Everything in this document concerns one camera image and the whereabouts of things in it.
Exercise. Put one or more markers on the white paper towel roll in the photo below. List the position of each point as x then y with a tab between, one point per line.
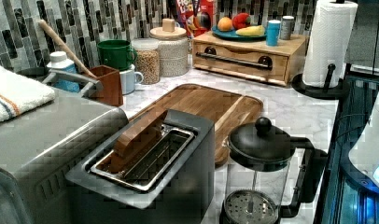
330	34

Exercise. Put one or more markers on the black paper towel holder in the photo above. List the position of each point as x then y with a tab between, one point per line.
325	92

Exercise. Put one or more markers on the white striped towel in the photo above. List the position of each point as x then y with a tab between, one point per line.
19	94

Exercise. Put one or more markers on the wooden spoon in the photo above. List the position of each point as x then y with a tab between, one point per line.
59	42

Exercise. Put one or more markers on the wooden drawer with black handle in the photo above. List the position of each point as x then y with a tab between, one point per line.
244	63

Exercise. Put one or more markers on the red bell pepper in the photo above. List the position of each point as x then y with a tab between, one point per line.
241	20

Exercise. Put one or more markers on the blue cup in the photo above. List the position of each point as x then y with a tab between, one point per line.
272	32

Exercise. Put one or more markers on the white mug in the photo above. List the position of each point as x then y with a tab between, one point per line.
129	78

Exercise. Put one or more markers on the white and blue bottle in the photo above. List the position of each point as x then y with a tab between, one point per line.
60	61

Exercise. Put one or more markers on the silver toaster oven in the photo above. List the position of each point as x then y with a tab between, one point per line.
40	146

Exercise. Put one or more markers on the teal plate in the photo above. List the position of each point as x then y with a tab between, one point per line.
232	35

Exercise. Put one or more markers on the wooden toast slice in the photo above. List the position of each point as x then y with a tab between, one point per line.
144	133

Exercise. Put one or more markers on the wooden drawer box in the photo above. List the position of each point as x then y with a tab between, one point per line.
294	49

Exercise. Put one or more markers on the orange fruit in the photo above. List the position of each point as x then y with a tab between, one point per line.
225	24

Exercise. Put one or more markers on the green mug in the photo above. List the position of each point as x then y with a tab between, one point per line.
117	53

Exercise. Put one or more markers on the black glass french press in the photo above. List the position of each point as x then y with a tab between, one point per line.
260	156

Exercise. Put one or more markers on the brown wooden utensil holder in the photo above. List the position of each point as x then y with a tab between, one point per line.
111	94

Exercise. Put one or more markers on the red cereal box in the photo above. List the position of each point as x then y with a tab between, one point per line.
195	16

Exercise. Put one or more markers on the grey metal shaker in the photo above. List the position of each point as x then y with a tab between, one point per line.
287	24

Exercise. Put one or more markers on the yellow banana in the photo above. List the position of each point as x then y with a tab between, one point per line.
251	31

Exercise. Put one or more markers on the grey toaster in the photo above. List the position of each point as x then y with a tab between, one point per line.
171	181

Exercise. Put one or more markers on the wooden cutting board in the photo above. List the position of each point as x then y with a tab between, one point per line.
227	109

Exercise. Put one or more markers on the glass jar of grains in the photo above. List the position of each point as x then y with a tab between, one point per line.
148	59

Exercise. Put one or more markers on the white ceramic canister wooden lid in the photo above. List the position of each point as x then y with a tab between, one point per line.
173	48

